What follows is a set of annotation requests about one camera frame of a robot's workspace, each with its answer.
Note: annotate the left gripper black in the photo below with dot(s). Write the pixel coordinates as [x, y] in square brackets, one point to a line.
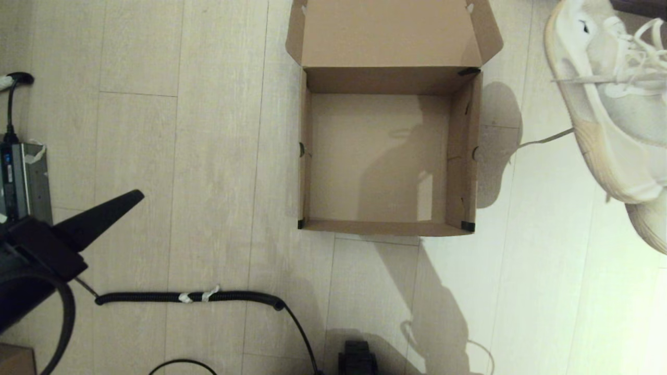
[36, 260]

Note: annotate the brown cardboard shoe box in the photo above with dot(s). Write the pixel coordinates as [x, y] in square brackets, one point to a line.
[375, 156]

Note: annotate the white sneaker yellow insole logo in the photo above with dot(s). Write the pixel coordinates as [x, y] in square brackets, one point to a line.
[615, 114]

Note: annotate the white mesh sneaker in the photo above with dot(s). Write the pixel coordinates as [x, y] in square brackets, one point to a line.
[651, 229]

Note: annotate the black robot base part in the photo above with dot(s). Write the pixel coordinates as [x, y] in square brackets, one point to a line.
[357, 359]

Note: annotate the grey power adapter box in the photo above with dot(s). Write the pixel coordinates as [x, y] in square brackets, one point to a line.
[26, 182]

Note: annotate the small brown cardboard carton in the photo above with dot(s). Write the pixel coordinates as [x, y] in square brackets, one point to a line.
[15, 362]

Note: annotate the white socket plug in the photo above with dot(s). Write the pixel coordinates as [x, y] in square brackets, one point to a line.
[5, 82]

